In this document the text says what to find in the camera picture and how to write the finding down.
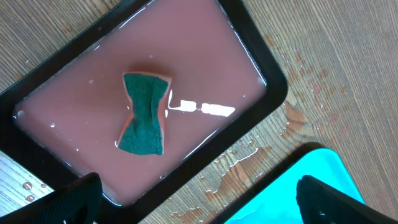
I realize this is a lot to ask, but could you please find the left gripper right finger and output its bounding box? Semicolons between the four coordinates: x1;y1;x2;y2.
296;175;397;224

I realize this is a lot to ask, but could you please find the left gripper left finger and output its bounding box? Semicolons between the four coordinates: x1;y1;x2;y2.
1;172;103;224

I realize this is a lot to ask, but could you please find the teal plastic tray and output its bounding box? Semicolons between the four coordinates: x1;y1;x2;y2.
226;148;364;224

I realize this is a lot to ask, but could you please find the black tray with red liquid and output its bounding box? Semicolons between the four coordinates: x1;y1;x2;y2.
1;1;288;223

